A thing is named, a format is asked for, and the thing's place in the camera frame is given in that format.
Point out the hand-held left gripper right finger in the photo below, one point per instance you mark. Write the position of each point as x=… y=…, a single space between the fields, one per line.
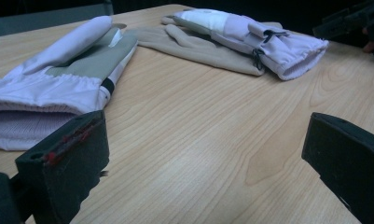
x=349 y=161

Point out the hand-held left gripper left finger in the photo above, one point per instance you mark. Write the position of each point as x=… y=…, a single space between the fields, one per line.
x=69 y=161

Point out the white lavender ski glove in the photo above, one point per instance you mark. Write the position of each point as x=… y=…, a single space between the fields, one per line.
x=237 y=29
x=66 y=87

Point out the beige knit glove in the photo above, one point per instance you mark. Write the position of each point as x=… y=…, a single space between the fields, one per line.
x=200 y=49

